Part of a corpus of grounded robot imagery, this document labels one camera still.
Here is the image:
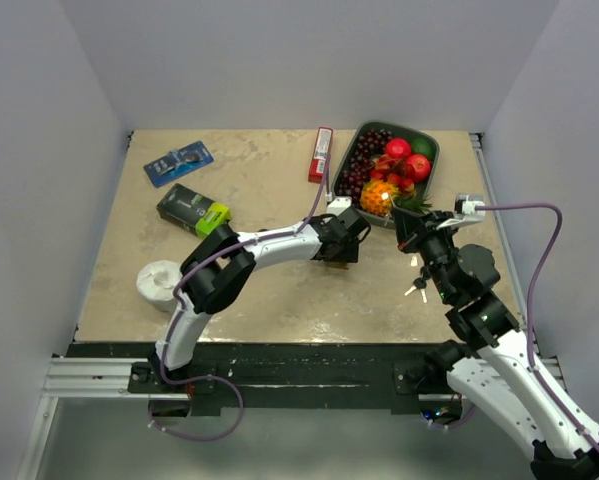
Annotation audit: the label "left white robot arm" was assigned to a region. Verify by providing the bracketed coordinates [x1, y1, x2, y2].
[150, 207, 371, 392]

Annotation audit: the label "red apple upper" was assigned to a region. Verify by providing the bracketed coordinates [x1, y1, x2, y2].
[384, 138, 412, 160]

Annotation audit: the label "black headed key bunch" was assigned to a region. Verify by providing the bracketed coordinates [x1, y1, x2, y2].
[404, 266, 431, 304]

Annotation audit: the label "white tape roll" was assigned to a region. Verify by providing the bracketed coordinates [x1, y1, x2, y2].
[135, 260, 182, 313]

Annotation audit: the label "red rectangular box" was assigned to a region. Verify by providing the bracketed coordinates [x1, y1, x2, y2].
[307, 127, 333, 184]

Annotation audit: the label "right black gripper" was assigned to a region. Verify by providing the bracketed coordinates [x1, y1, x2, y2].
[391, 208, 460, 302]

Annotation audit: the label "green lime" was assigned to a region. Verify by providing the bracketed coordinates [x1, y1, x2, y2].
[410, 138, 435, 161]

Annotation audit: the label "dark red grapes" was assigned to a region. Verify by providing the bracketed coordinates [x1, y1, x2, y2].
[333, 128, 393, 207]

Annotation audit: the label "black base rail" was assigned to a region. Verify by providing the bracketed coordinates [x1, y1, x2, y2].
[43, 340, 560, 416]

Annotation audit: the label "grey fruit tray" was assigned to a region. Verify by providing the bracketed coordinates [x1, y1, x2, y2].
[330, 120, 441, 230]

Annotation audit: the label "red leafy fruit cluster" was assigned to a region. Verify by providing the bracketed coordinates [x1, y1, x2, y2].
[369, 155, 416, 195]

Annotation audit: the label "blue blister pack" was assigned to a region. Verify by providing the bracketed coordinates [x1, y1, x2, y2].
[143, 141, 214, 188]

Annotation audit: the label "orange toy pineapple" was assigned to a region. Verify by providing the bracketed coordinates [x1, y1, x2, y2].
[359, 179, 432, 217]

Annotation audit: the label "brass padlock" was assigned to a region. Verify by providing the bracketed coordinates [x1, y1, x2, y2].
[325, 261, 350, 270]

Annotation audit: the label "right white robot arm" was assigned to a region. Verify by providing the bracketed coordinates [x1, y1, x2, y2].
[391, 194, 599, 479]

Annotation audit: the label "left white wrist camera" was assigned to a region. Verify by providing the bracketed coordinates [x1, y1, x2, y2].
[326, 197, 352, 216]

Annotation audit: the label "red apple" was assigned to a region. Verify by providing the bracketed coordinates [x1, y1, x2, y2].
[384, 138, 412, 160]
[406, 154, 432, 183]

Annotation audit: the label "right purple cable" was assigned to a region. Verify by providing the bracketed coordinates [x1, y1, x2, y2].
[473, 201, 599, 476]

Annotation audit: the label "purple cable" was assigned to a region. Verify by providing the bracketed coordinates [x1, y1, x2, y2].
[147, 152, 333, 442]
[473, 201, 599, 476]

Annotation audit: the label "green black product box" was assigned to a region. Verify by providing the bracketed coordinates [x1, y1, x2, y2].
[156, 183, 231, 239]

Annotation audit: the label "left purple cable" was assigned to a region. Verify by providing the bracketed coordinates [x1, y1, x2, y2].
[147, 152, 333, 442]

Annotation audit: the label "red apple lower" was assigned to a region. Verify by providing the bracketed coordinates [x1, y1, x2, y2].
[406, 154, 432, 183]

